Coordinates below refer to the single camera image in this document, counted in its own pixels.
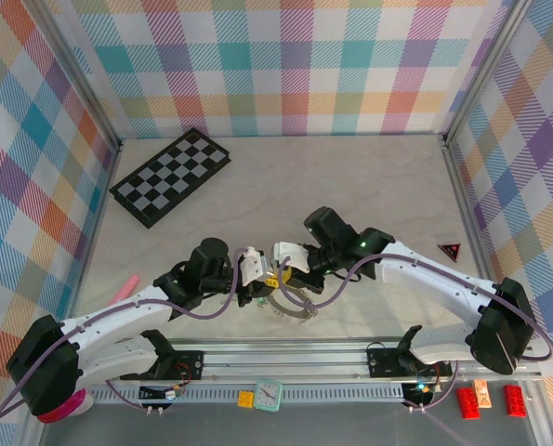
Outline pink tube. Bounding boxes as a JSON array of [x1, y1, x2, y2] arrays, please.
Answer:
[[106, 273, 140, 308]]

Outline red toy brick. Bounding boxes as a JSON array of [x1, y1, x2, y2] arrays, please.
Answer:
[[503, 384, 529, 418], [455, 387, 482, 420]]

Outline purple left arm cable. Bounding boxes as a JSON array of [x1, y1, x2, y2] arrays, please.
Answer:
[[0, 245, 252, 422]]

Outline silver key ring chain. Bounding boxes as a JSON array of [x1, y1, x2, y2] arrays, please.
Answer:
[[265, 285, 320, 326]]

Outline grey slotted cable duct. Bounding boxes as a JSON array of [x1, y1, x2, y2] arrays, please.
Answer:
[[89, 383, 407, 404]]

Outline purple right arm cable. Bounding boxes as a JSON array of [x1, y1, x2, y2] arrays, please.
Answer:
[[278, 255, 553, 413]]

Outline magenta plastic cup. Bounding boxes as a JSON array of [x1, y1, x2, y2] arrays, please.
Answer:
[[38, 389, 94, 424]]

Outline aluminium side rail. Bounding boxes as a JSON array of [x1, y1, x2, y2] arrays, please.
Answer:
[[59, 137, 126, 348], [440, 133, 510, 344]]

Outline mint green alarm clock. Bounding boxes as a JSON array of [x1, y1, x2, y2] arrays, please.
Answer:
[[252, 378, 284, 413]]

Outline orange wooden block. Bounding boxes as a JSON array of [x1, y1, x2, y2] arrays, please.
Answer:
[[472, 378, 494, 410]]

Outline black and grey chessboard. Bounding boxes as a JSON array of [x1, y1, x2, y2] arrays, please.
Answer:
[[109, 127, 233, 230]]

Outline aluminium corner post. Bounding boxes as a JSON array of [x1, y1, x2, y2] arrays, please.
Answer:
[[27, 0, 122, 151], [442, 0, 535, 148]]

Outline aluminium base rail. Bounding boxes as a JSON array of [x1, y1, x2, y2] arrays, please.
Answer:
[[29, 336, 545, 385]]

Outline red and black triangle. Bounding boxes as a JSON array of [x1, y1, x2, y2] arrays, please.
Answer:
[[437, 241, 463, 261]]

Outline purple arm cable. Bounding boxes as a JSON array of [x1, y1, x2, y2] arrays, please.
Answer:
[[0, 245, 252, 422], [278, 255, 553, 413]]

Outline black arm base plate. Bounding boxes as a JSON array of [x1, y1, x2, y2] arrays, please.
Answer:
[[162, 350, 206, 381], [366, 346, 454, 380]]

